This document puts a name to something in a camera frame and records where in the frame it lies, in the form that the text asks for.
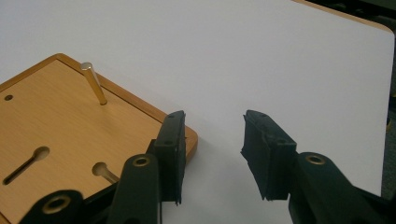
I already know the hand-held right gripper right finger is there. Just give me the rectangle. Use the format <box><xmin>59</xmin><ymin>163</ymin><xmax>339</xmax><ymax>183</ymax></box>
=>
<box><xmin>240</xmin><ymin>109</ymin><xmax>299</xmax><ymax>202</ymax></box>

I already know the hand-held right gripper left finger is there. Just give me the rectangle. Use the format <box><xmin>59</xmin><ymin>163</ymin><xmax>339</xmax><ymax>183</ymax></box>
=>
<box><xmin>153</xmin><ymin>110</ymin><xmax>187</xmax><ymax>206</ymax></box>

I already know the wooden photo frame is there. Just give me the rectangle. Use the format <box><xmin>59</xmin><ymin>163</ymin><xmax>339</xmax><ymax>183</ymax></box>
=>
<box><xmin>0</xmin><ymin>52</ymin><xmax>199</xmax><ymax>224</ymax></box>

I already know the brass metal peg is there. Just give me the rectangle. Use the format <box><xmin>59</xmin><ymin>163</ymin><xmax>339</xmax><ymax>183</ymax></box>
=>
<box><xmin>79</xmin><ymin>62</ymin><xmax>108</xmax><ymax>106</ymax></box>

